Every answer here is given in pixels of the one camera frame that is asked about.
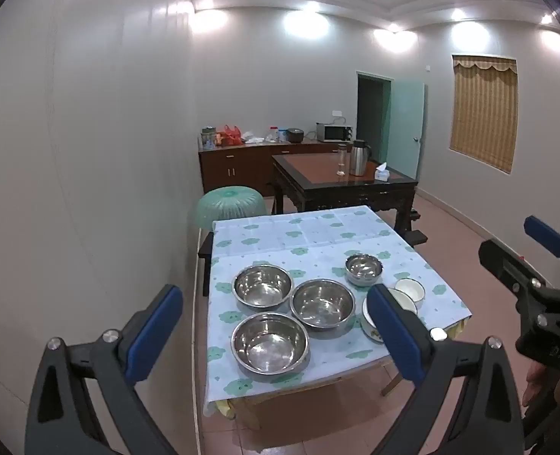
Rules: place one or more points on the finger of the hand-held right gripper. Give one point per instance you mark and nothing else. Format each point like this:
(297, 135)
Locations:
(503, 260)
(543, 234)

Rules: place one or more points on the white microwave oven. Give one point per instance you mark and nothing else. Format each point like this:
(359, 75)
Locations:
(332, 132)

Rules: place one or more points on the large white enamel bowl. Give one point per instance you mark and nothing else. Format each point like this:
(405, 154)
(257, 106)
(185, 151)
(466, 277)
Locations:
(369, 324)

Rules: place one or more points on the green plastic stool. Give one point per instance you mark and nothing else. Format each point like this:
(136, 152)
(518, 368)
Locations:
(228, 204)

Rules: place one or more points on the white ceramic plate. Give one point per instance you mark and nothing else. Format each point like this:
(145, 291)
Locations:
(403, 302)

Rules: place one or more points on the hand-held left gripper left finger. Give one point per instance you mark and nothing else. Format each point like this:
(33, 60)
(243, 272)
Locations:
(154, 331)

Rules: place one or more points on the teal door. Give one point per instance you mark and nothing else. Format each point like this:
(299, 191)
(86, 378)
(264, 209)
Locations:
(405, 128)

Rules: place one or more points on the small white enamel bowl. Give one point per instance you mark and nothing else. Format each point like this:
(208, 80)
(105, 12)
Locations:
(410, 289)

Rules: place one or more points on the red plastic bag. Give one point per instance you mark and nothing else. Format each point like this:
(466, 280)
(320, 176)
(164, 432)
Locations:
(230, 135)

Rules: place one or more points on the large stainless steel bowl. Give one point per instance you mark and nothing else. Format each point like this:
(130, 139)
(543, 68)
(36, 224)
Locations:
(270, 343)
(322, 303)
(263, 286)

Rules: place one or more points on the red lid jar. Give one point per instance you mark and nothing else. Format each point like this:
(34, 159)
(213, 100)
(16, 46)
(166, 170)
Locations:
(273, 134)

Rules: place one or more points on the dark wooden stool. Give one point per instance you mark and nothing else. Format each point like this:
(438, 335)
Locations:
(206, 249)
(415, 238)

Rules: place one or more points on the yellow striped window blind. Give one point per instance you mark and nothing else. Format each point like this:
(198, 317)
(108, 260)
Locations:
(484, 113)

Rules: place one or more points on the brown wooden sideboard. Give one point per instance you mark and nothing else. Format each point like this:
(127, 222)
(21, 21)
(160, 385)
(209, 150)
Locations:
(232, 163)

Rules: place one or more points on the green cloud print tablecloth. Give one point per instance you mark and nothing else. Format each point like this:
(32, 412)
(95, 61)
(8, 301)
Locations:
(308, 246)

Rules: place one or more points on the small stainless steel bowl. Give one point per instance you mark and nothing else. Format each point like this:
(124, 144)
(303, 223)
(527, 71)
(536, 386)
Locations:
(364, 268)

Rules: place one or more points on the steel thermos jug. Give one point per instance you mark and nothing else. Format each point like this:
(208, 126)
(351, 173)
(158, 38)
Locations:
(358, 159)

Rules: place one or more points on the white plastic bag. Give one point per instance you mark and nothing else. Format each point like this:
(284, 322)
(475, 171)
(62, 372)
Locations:
(254, 138)

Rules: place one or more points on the person's right hand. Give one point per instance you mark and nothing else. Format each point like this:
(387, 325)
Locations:
(536, 384)

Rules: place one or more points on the wooden dining table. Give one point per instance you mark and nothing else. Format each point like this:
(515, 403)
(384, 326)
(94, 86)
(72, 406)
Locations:
(280, 400)

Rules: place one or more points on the green lid container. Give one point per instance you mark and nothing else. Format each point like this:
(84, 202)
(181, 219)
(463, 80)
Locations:
(209, 136)

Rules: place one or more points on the dark rice cooker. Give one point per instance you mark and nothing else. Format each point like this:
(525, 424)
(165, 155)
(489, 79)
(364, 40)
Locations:
(294, 135)

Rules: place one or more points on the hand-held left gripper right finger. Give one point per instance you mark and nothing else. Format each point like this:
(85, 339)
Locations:
(396, 336)

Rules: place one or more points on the tissue box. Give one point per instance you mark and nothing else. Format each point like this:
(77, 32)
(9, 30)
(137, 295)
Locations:
(382, 173)

